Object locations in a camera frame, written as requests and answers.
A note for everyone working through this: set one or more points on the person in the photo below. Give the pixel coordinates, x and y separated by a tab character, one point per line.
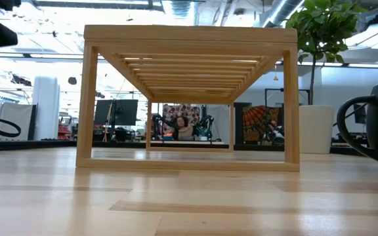
185	128

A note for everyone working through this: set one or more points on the large black monitor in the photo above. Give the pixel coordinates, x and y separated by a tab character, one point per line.
123	111

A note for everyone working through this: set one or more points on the wooden slatted rack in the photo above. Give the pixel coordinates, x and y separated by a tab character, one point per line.
189	36

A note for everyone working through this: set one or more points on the white plant pot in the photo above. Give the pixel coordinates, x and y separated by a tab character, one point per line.
316	129

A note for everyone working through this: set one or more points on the green leafy plant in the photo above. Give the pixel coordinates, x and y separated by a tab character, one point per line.
323	26

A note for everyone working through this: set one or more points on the small monitor on arm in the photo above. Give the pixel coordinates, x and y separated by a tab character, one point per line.
359	114

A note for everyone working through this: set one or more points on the orange patterned tapestry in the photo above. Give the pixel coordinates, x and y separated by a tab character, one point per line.
258	121

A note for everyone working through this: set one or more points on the white round column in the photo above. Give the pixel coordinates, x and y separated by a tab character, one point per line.
46	108

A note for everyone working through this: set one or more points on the maroon patterned cloth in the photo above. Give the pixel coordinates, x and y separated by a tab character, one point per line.
182	110

